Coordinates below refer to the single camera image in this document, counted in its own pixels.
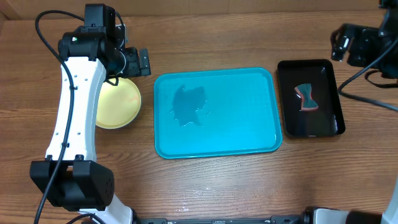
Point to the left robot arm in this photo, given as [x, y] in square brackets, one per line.
[70, 177]

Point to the yellow-green plate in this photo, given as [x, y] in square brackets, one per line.
[118, 105]

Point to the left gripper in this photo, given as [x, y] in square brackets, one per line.
[134, 69]

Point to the red and green sponge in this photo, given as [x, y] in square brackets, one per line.
[304, 92]

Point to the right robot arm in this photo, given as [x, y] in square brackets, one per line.
[386, 64]

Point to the black plastic tray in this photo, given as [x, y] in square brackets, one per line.
[328, 119]

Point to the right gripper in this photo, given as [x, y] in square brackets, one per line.
[339, 42]

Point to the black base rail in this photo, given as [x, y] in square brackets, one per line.
[217, 220]

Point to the teal plastic tray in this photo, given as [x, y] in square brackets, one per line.
[216, 113]

